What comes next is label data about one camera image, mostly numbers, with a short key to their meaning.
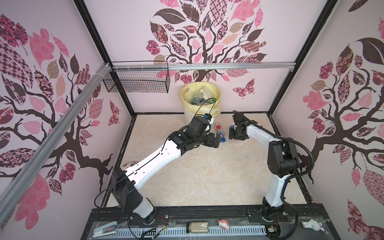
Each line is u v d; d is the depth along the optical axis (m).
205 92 0.99
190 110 0.88
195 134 0.54
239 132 0.76
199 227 0.68
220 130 1.03
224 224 0.67
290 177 0.53
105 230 0.69
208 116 0.64
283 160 0.52
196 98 1.01
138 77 0.95
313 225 0.69
